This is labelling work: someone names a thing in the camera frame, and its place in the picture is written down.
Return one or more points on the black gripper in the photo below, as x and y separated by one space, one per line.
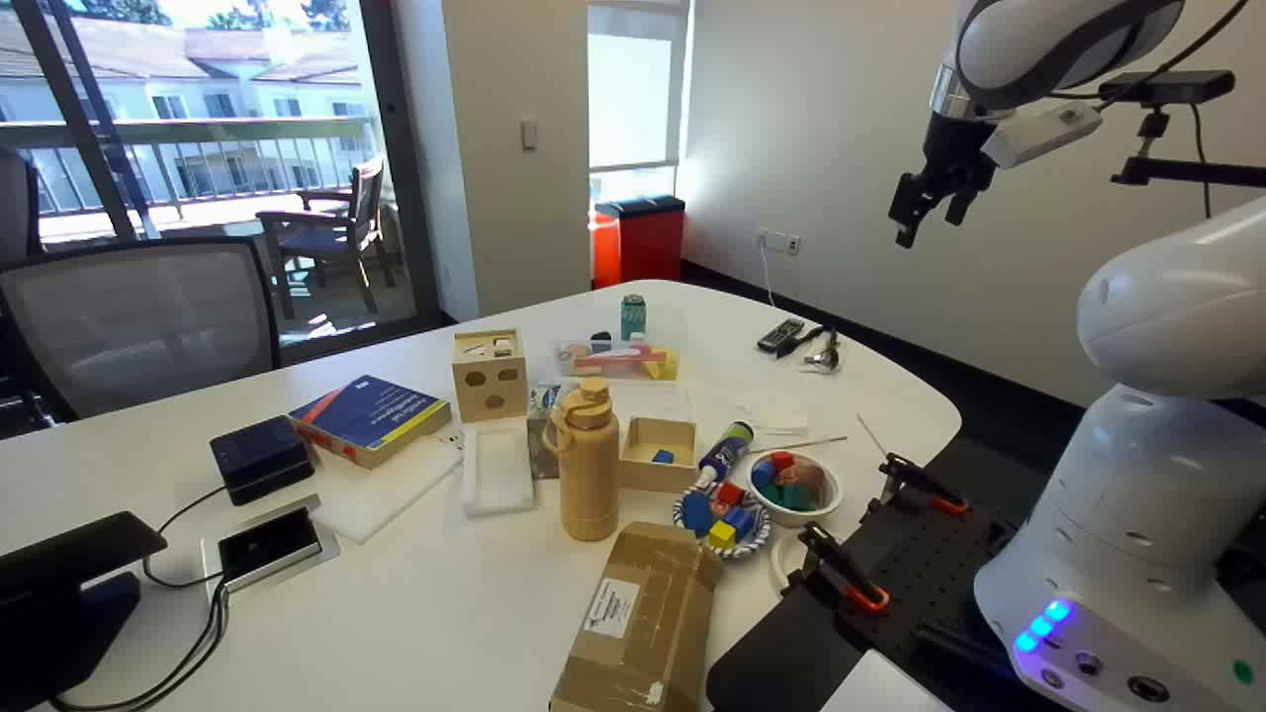
954 146

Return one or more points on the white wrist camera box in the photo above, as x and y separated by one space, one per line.
1042 131

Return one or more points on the white bowl of coloured blocks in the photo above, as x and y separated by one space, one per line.
794 484

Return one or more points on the green drink can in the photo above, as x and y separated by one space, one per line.
634 317

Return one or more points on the brown cardboard box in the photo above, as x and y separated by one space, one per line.
646 620

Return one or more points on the grey mesh office chair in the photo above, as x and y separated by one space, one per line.
16 203
141 323

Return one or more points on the red bin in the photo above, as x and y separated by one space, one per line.
652 237

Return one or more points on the blue plate of coloured blocks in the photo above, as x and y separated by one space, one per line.
720 520

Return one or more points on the blue book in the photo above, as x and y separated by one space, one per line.
372 415

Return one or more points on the orange bin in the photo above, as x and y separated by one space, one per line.
607 247

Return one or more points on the black camera on stand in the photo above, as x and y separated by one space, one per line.
1170 87

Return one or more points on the silver foil bag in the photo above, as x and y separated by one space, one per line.
545 447

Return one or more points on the white wall outlet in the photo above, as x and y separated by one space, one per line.
776 241

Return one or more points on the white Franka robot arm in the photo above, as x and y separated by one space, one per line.
1162 529

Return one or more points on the small black pouch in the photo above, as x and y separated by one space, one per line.
264 455

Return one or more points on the tan water bottle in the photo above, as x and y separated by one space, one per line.
587 460

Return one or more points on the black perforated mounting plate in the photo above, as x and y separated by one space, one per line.
925 566

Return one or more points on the dark outdoor chair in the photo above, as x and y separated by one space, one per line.
321 237

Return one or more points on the table power outlet box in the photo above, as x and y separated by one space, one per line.
268 545

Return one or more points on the wooden shape sorter cube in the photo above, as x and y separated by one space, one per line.
487 376

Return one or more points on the white light switch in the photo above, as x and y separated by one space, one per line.
529 131

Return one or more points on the black remote control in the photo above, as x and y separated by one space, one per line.
782 339

